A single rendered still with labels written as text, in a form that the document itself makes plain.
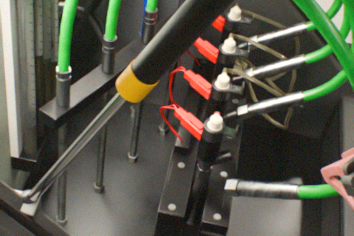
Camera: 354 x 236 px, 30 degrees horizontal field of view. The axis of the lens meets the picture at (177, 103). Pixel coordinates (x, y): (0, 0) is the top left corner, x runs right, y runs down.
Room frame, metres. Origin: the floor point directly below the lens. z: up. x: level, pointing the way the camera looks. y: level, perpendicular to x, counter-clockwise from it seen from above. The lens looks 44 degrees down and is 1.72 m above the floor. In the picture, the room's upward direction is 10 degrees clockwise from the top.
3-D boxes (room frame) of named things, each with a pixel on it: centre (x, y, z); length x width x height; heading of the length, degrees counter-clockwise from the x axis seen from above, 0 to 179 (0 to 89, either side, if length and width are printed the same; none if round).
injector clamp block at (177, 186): (0.72, -0.06, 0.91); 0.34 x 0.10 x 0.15; 177
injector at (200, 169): (0.60, -0.06, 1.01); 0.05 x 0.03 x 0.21; 87
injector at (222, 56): (0.76, -0.07, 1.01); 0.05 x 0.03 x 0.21; 87
